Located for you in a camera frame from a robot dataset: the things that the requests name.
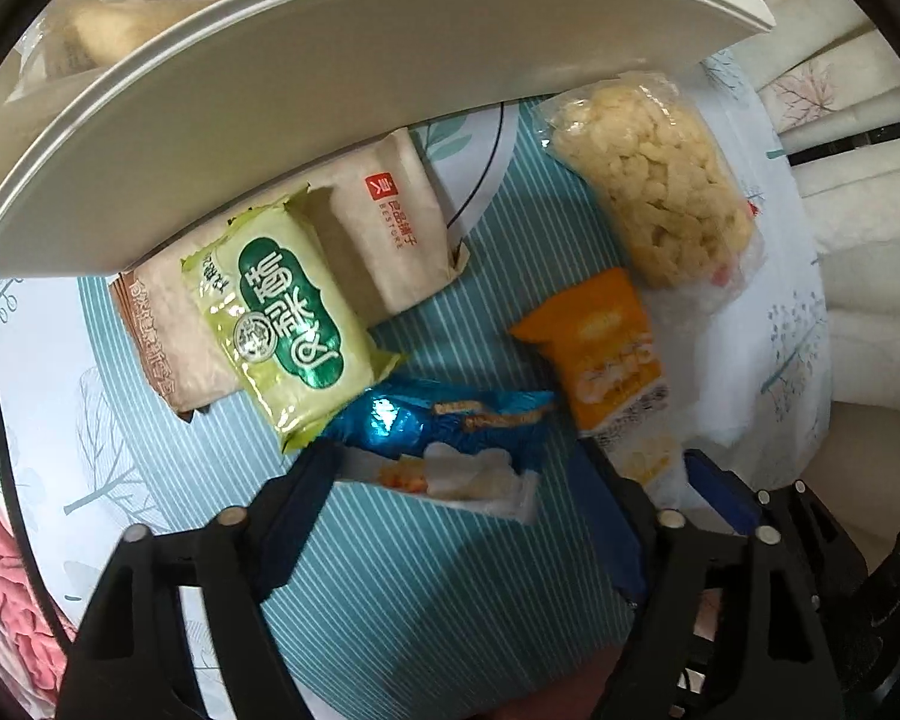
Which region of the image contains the orange snack packet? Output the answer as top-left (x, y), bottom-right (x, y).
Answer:
top-left (508, 266), bottom-right (687, 503)

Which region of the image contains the thick black cable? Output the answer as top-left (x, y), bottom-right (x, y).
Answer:
top-left (0, 330), bottom-right (72, 650)

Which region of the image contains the white tree print sheet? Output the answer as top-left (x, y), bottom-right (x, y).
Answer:
top-left (0, 45), bottom-right (833, 720)

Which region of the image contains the clear packet of crumbly cake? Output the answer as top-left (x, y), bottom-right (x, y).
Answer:
top-left (15, 0), bottom-right (218, 83)

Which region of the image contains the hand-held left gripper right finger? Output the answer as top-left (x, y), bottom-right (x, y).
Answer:
top-left (577, 439), bottom-right (848, 720)

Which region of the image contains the plain brown snack packet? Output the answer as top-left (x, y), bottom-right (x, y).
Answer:
top-left (109, 247), bottom-right (241, 425)

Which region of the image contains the cream leaf print quilt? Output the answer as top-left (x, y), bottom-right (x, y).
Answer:
top-left (701, 0), bottom-right (900, 428)

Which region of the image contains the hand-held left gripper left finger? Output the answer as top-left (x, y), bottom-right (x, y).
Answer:
top-left (56, 439), bottom-right (346, 720)

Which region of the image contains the green snack packet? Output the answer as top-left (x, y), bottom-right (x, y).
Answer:
top-left (180, 191), bottom-right (406, 455)

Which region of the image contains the thin black cable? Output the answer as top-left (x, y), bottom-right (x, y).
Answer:
top-left (445, 100), bottom-right (515, 241)

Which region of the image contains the blue foil snack packet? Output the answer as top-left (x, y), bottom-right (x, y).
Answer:
top-left (319, 382), bottom-right (556, 526)

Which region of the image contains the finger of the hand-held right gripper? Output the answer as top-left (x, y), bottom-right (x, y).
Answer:
top-left (757, 476), bottom-right (871, 616)

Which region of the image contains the white tray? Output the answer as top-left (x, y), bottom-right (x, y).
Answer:
top-left (0, 0), bottom-right (777, 282)

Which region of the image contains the brown packet with red logo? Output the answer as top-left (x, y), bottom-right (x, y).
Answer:
top-left (300, 127), bottom-right (472, 327)

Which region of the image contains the teal striped mat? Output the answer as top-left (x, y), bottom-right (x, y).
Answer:
top-left (79, 101), bottom-right (646, 691)

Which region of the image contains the clear packet of puffed snack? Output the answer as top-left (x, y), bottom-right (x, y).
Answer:
top-left (532, 71), bottom-right (766, 312)

